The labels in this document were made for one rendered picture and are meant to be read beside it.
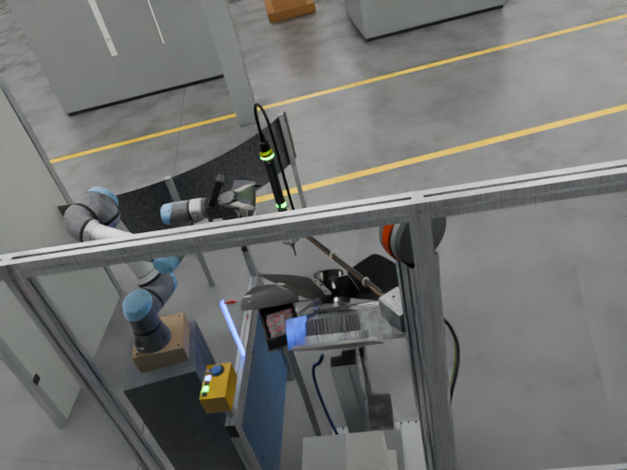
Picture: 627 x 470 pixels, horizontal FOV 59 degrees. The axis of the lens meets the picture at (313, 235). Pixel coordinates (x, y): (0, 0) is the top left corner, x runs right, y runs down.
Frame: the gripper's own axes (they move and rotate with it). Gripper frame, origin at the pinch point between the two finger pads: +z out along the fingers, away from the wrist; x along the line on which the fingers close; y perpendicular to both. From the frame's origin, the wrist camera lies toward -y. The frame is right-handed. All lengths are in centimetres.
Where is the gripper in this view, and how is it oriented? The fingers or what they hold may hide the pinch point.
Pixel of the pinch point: (257, 194)
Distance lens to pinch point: 191.8
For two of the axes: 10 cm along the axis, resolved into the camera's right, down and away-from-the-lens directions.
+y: 2.0, 7.8, 5.9
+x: -0.3, 6.1, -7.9
